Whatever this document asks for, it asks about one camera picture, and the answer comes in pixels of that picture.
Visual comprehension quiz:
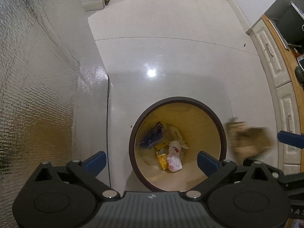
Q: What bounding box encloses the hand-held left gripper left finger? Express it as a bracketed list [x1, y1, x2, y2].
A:
[30, 151, 120, 199]

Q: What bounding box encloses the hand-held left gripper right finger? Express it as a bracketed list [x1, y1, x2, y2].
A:
[186, 151, 278, 199]

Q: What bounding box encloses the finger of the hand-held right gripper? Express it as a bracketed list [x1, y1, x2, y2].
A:
[277, 131, 304, 149]
[277, 171, 304, 189]

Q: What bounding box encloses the white plastic bag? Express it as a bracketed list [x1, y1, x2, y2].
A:
[166, 126, 190, 173]

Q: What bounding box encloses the yellow waste bin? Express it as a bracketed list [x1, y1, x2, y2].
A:
[129, 97, 227, 192]

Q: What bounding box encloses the brown paper bag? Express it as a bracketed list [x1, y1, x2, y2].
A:
[226, 121, 273, 158]

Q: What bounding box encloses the yellow carton box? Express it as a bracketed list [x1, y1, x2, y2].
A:
[154, 141, 170, 171]

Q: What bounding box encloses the blue snack wrapper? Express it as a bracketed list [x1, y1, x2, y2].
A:
[140, 122, 167, 149]

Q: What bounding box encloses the white cabinet with wooden top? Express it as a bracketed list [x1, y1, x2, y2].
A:
[229, 0, 304, 171]

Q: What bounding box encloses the grey flat board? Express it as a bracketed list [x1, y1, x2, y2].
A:
[268, 19, 290, 50]

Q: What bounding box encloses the foil-wrapped table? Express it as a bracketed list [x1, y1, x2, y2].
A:
[0, 0, 112, 195]

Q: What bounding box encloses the grey waste bin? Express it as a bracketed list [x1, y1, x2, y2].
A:
[281, 1, 304, 47]

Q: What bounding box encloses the black cable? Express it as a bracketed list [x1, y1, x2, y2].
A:
[106, 74, 112, 188]

